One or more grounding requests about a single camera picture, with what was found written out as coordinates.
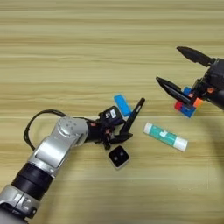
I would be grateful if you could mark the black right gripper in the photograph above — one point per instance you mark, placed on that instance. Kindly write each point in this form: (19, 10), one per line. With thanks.
(215, 75)

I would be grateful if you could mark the black marker pen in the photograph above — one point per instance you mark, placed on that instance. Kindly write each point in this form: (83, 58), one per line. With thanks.
(135, 112)

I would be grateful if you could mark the green white glue stick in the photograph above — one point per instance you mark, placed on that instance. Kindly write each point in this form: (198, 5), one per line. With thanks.
(164, 135)

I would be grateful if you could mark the blue eraser block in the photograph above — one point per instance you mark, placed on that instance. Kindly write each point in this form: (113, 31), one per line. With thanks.
(122, 104)

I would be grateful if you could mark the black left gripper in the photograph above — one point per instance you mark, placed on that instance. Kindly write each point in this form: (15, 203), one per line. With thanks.
(105, 128)

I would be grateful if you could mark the black square box white base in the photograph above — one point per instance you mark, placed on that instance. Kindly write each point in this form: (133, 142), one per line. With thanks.
(119, 157)

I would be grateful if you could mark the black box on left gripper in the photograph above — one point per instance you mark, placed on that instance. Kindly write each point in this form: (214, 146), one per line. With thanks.
(112, 113)

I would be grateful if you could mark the multicolour puzzle cube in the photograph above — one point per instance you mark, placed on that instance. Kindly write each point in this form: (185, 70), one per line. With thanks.
(186, 110)

